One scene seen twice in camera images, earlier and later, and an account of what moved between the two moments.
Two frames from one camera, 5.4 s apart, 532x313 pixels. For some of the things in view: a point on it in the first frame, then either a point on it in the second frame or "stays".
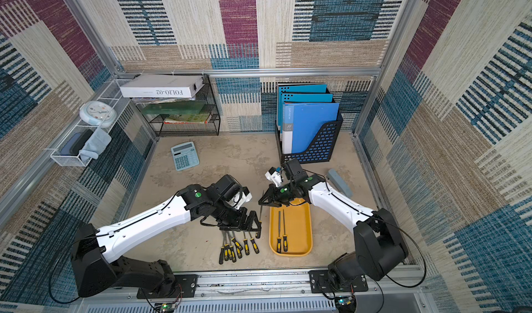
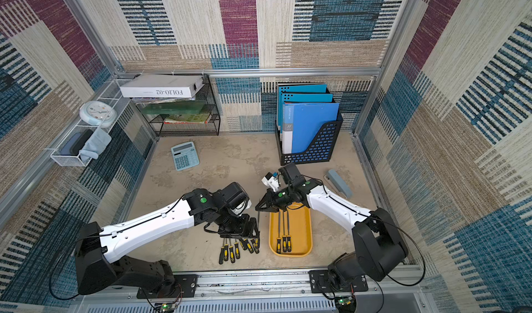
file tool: x=261 y=212 to x=289 y=236
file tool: x=238 y=247 stays
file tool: x=285 y=236 stays
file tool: x=222 y=250 to x=256 y=239
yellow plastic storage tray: x=298 y=219 stays
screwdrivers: x=279 y=239 stays
